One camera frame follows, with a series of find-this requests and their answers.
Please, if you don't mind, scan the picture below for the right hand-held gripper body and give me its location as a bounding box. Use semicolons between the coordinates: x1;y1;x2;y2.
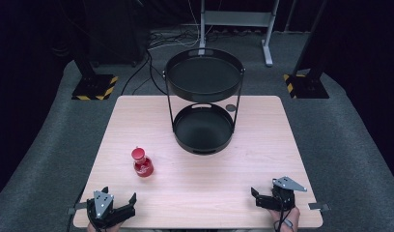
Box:
270;175;308;213

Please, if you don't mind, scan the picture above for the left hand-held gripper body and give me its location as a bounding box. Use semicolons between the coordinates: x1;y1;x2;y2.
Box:
86;189;126;230

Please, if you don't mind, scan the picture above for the red glass bottle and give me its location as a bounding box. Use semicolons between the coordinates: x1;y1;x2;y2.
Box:
130;146;155;178

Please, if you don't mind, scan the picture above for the black two-tier round rack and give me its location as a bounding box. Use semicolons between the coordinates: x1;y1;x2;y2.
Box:
162;47;246;156

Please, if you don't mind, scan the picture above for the person's left hand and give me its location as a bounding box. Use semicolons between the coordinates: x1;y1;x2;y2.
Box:
86;221;123;232

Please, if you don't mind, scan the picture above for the person's right hand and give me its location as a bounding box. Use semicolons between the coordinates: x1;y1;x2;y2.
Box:
267;206;301;232

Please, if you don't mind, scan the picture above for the grey table clamp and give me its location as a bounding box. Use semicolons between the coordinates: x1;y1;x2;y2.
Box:
307;201;331;214
66;201;89;216

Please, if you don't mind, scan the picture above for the black stand with striped base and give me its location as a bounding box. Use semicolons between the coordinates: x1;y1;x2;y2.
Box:
69;0;119;102
283;0;330;100

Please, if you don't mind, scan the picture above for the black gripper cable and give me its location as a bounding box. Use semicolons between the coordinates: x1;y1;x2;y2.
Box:
273;206;295;232

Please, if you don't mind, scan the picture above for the black floor cable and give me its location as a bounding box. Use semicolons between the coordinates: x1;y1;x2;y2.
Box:
120;47;169;97

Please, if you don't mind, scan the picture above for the bundle of white floor cables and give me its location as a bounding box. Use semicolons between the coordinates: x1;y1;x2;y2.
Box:
148;0;218;51

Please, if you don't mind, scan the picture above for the grey metal desk frame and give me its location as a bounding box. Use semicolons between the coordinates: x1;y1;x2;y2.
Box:
198;0;281;68

